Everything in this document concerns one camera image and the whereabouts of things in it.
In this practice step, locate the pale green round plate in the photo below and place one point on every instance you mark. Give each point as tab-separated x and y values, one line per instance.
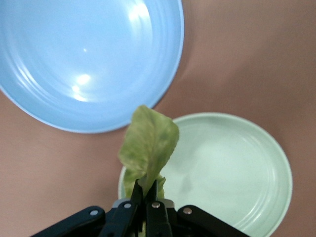
222	172

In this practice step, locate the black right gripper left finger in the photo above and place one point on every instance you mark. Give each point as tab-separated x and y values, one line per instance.
116	219

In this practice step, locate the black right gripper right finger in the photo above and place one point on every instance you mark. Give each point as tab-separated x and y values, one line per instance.
158	219

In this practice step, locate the blue round plate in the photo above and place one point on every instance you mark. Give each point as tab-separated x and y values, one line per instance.
74	61

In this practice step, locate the green lettuce leaf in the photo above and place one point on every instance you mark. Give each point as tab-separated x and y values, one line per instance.
148	138

